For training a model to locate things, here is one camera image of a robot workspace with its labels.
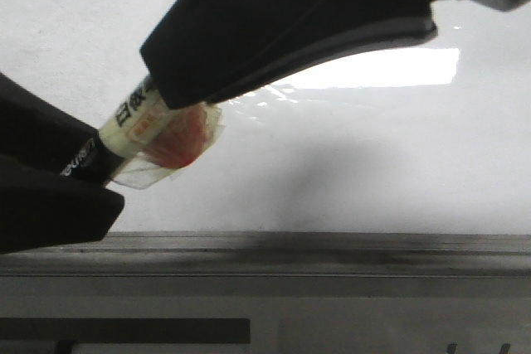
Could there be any white black whiteboard marker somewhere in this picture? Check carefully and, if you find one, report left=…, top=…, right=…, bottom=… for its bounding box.
left=60, top=75, right=176, bottom=186

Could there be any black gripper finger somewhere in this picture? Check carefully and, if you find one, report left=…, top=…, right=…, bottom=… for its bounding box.
left=0, top=73, right=103, bottom=183
left=207, top=1, right=436, bottom=103
left=1, top=156, right=124, bottom=254
left=140, top=0, right=430, bottom=109

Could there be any red taped magnet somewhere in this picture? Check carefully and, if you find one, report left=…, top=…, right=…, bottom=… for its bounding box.
left=113, top=103, right=223, bottom=189

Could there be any black label strip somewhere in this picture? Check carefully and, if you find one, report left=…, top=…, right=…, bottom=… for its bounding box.
left=1, top=318, right=251, bottom=344

